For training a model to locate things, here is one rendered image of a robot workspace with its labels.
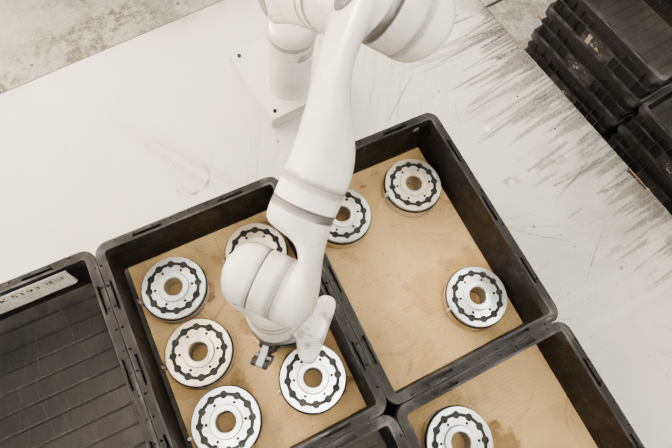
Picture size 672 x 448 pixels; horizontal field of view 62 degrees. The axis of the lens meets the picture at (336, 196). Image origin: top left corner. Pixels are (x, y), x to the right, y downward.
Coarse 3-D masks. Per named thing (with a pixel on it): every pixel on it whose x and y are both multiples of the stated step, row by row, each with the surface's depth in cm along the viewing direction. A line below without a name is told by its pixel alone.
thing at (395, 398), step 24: (408, 120) 96; (432, 120) 97; (360, 144) 94; (480, 192) 92; (504, 240) 89; (528, 264) 88; (336, 288) 84; (552, 312) 85; (360, 336) 81; (504, 336) 83; (480, 360) 81; (384, 384) 79; (432, 384) 79
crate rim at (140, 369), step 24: (240, 192) 90; (168, 216) 86; (192, 216) 87; (120, 240) 84; (120, 312) 80; (336, 312) 82; (360, 360) 81; (144, 384) 77; (384, 408) 78; (168, 432) 75; (336, 432) 77
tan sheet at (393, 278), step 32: (384, 224) 99; (416, 224) 100; (448, 224) 100; (352, 256) 96; (384, 256) 97; (416, 256) 97; (448, 256) 98; (480, 256) 98; (352, 288) 94; (384, 288) 95; (416, 288) 95; (384, 320) 92; (416, 320) 93; (448, 320) 93; (512, 320) 94; (384, 352) 90; (416, 352) 91; (448, 352) 91
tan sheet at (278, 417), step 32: (160, 256) 94; (192, 256) 94; (224, 256) 95; (160, 320) 90; (224, 320) 91; (160, 352) 88; (288, 352) 89; (224, 384) 87; (256, 384) 87; (352, 384) 88; (224, 416) 85; (288, 416) 86; (320, 416) 86
